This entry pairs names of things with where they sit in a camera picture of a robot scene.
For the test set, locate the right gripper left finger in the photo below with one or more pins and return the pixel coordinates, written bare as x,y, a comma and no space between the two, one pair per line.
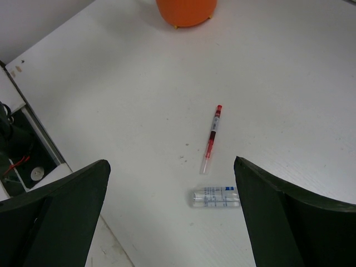
54,225

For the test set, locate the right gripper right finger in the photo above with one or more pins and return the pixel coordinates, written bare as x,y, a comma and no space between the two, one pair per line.
291,226

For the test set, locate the clear spray bottle blue nozzle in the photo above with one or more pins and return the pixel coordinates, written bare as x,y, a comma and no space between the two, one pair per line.
215,197

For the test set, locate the red pen refill with white end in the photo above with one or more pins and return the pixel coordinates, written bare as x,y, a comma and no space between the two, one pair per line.
210,144

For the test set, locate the orange round compartment organizer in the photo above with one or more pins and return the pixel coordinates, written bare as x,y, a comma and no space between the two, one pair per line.
186,13

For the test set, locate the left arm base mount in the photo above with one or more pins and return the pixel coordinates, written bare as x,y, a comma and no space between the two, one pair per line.
28,154

